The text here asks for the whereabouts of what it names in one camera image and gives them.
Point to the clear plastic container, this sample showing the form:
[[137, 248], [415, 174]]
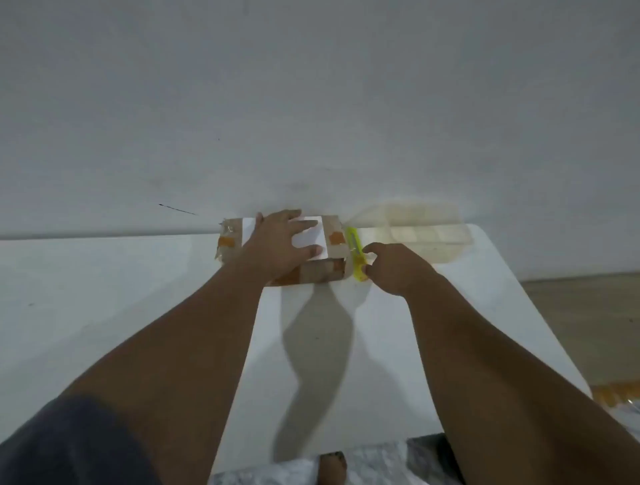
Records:
[[425, 235]]

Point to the person's right fingers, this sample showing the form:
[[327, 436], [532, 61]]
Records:
[[372, 257]]

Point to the orange plastic packet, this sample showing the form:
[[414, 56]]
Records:
[[617, 392]]

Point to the person's left forearm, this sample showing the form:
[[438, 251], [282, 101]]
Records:
[[185, 364]]

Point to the person's right forearm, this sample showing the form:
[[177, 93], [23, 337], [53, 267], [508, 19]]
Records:
[[500, 389]]

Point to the person's bare foot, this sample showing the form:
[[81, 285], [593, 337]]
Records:
[[331, 469]]

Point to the person's right hand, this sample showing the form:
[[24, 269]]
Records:
[[400, 270]]

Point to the taped brown cardboard box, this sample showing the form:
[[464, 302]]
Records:
[[327, 270]]

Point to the person's left little finger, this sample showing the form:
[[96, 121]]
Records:
[[259, 220]]

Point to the person's left thumb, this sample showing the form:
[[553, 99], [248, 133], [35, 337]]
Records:
[[311, 252]]

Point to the yellow utility knife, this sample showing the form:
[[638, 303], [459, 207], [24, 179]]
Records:
[[356, 252]]

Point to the dark grey shirt sleeve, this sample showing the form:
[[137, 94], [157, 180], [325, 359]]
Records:
[[65, 444]]

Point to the person's left hand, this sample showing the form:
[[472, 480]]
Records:
[[270, 252]]

